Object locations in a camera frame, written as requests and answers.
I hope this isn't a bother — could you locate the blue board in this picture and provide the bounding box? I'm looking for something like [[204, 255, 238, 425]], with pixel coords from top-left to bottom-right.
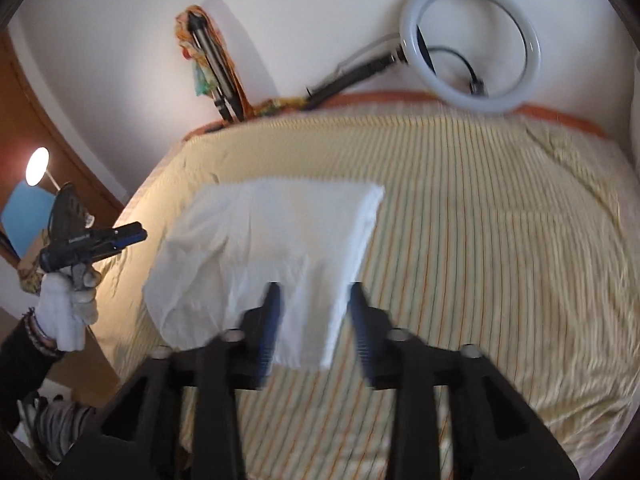
[[0, 180, 56, 256]]

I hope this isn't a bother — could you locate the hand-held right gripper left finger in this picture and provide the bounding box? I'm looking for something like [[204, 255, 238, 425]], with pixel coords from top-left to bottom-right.
[[52, 282, 283, 480]]

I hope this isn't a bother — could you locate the black ring light arm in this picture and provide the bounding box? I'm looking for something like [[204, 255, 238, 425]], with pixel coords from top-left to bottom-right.
[[305, 49, 408, 111]]

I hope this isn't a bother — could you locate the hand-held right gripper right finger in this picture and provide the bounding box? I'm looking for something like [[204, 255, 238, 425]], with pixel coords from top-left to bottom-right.
[[347, 282, 581, 480]]

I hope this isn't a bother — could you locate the white ring light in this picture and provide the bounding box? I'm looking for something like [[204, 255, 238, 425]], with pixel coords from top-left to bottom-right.
[[399, 0, 542, 115]]

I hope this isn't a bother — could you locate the white board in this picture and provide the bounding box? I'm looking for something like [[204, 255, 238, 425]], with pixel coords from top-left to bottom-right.
[[200, 0, 281, 111]]

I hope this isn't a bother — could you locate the person's left forearm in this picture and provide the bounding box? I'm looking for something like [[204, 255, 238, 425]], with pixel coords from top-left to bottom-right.
[[0, 310, 66, 431]]

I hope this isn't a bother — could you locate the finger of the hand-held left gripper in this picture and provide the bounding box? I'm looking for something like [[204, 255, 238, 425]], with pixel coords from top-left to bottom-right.
[[112, 222, 148, 252]]

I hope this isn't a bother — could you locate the white shirt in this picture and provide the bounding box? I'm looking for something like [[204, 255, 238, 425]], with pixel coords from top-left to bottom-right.
[[142, 177, 386, 372]]

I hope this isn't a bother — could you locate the folded metal tripod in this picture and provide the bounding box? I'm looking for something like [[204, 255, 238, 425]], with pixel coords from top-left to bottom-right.
[[187, 12, 246, 123]]

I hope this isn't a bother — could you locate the person's left hand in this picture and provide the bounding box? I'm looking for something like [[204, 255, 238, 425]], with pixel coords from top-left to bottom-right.
[[37, 260, 101, 353]]

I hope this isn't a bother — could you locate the yellow striped shirt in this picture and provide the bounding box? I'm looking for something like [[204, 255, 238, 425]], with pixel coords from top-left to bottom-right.
[[95, 112, 640, 480]]

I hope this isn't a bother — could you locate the orange mattress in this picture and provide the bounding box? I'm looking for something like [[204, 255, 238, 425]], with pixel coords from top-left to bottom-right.
[[182, 91, 608, 142]]

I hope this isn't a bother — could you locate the lit table lamp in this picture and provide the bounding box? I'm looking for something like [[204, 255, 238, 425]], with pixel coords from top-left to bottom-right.
[[25, 146, 61, 196]]

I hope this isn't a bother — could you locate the black ring light cable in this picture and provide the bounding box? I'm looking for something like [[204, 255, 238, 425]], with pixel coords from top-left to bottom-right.
[[417, 25, 488, 96]]

